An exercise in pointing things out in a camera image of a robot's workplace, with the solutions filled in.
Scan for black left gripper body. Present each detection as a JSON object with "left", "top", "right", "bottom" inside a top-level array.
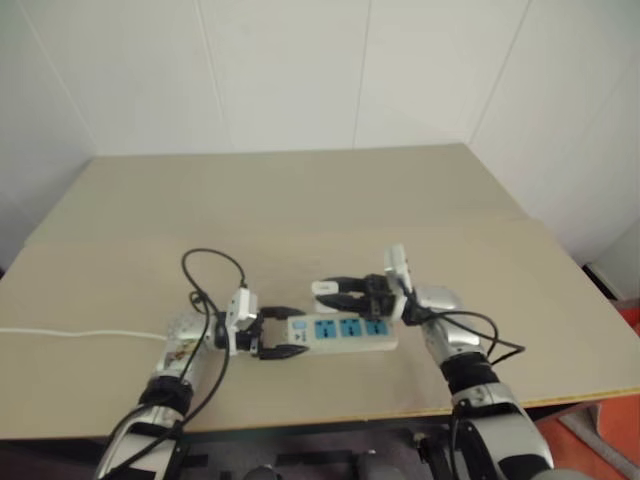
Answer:
[{"left": 235, "top": 312, "right": 266, "bottom": 356}]

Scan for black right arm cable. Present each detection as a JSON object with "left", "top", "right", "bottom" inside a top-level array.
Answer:
[{"left": 399, "top": 287, "right": 528, "bottom": 480}]

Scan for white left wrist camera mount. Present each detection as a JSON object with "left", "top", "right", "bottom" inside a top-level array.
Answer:
[{"left": 225, "top": 287, "right": 261, "bottom": 357}]

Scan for white charger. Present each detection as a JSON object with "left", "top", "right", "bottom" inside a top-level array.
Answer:
[{"left": 310, "top": 280, "right": 342, "bottom": 308}]

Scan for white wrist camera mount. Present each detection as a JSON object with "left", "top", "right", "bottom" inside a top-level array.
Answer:
[
  {"left": 225, "top": 287, "right": 261, "bottom": 357},
  {"left": 383, "top": 243, "right": 414, "bottom": 322}
]

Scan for white power strip blue sockets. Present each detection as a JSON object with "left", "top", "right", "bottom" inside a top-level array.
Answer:
[{"left": 283, "top": 311, "right": 400, "bottom": 354}]

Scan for white power strip cord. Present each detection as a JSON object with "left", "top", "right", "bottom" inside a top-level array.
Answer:
[{"left": 0, "top": 326, "right": 170, "bottom": 342}]

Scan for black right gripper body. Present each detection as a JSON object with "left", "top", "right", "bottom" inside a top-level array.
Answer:
[{"left": 361, "top": 273, "right": 401, "bottom": 320}]

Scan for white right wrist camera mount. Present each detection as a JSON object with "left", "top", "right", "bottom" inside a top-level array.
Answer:
[{"left": 383, "top": 243, "right": 414, "bottom": 322}]

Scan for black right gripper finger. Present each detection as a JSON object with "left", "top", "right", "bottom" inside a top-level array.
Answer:
[
  {"left": 316, "top": 293, "right": 370, "bottom": 315},
  {"left": 324, "top": 274, "right": 369, "bottom": 293}
]

